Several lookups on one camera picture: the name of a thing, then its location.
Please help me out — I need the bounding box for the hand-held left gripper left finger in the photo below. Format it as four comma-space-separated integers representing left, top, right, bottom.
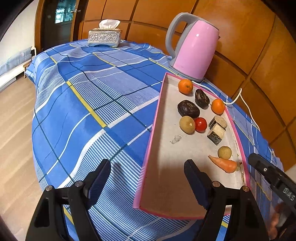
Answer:
25, 159, 112, 241

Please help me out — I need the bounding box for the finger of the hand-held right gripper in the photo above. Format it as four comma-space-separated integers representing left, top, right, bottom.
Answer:
248, 153, 286, 186

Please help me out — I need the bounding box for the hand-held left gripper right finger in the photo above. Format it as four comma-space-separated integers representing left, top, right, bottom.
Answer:
184, 159, 271, 241

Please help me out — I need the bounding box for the small orange carrot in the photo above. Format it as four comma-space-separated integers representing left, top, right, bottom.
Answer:
208, 155, 238, 173

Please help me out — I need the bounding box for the small yellow round potato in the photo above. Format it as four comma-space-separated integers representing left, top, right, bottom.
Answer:
217, 146, 232, 160

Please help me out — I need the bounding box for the pink rimmed white tray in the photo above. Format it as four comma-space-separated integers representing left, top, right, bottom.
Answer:
132, 72, 251, 220

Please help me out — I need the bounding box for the red cherry tomato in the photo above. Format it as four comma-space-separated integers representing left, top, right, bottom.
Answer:
194, 117, 207, 133

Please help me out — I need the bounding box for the orange mandarin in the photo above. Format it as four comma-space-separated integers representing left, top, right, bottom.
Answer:
178, 79, 193, 94
211, 99, 225, 115

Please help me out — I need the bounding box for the dark wrinkled date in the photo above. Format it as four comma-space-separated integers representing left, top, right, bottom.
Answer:
195, 89, 210, 109
177, 100, 200, 118

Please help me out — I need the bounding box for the person's right hand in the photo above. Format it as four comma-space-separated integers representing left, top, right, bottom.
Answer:
268, 203, 284, 240

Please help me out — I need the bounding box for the blue checked tablecloth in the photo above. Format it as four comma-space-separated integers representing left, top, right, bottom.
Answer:
24, 39, 285, 241

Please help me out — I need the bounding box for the grey kettle base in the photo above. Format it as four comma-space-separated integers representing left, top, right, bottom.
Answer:
169, 62, 206, 83

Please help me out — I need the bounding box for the wooden wardrobe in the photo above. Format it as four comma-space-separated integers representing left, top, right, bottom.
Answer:
35, 0, 296, 172

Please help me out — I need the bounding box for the pink electric kettle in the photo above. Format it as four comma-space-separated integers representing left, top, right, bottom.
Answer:
165, 13, 220, 80

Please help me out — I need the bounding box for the silver embossed tissue box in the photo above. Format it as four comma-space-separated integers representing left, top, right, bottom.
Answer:
88, 28, 122, 48

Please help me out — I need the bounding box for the bench with blue cushions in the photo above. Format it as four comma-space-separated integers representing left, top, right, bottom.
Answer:
0, 45, 37, 92

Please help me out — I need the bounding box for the dark wooden glass door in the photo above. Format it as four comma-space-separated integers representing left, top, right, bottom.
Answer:
40, 0, 81, 50

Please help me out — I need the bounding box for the white tissue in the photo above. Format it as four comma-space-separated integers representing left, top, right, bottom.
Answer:
98, 20, 121, 30

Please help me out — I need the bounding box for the white power cable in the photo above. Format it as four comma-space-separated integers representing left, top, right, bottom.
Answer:
196, 88, 260, 130

